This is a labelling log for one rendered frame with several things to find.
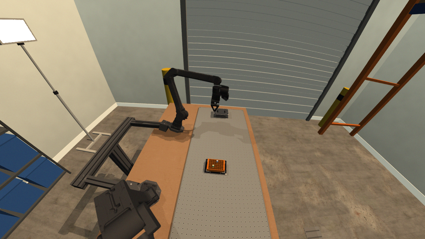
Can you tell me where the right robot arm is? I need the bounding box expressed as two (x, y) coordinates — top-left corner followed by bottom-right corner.
(94, 180), (161, 239)

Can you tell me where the orange grid tube rack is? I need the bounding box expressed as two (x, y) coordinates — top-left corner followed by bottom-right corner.
(207, 159), (225, 172)

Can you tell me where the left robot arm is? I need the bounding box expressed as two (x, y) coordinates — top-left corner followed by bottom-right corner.
(164, 68), (229, 130)

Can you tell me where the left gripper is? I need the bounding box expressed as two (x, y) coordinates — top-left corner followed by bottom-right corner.
(211, 93), (219, 112)

